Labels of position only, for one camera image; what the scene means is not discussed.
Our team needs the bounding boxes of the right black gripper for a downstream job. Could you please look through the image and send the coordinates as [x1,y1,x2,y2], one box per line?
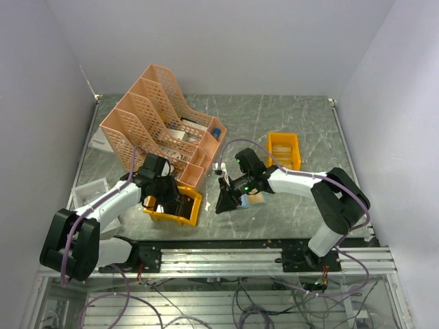
[215,172,254,214]

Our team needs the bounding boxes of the yellow bin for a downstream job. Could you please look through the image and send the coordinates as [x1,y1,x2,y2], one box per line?
[266,132,302,171]
[143,186,202,226]

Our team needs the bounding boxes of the wood pattern credit card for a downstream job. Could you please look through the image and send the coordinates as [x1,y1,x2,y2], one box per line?
[248,193,265,206]

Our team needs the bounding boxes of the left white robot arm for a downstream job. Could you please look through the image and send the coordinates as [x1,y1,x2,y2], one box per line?
[40,154,179,286]

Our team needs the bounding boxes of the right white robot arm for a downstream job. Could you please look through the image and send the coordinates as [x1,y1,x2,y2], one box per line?
[215,148,370,271]

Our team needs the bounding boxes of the pink file organizer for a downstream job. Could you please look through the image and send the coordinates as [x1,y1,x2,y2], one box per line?
[100,64,227,191]

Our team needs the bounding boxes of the white paper sheet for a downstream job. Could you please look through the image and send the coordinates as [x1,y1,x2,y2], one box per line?
[88,129,114,153]

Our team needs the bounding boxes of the blue cylinder in organizer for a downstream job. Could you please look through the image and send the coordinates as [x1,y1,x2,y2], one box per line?
[212,128,222,141]

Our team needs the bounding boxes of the white bin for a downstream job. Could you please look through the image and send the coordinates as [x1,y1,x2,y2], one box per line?
[71,178,121,239]

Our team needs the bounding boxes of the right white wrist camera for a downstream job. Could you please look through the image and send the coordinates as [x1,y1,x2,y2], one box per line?
[212,162,227,175]

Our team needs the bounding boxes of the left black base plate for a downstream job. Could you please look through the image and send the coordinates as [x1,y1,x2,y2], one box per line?
[96,237,162,273]

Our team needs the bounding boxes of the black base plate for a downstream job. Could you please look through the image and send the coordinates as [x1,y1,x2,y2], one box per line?
[96,237,162,273]
[274,249,342,273]

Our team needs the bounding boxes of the aluminium rail frame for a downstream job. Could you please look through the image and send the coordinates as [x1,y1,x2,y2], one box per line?
[22,239,414,328]

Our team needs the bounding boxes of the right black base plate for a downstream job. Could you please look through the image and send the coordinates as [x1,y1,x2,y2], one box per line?
[274,249,342,273]

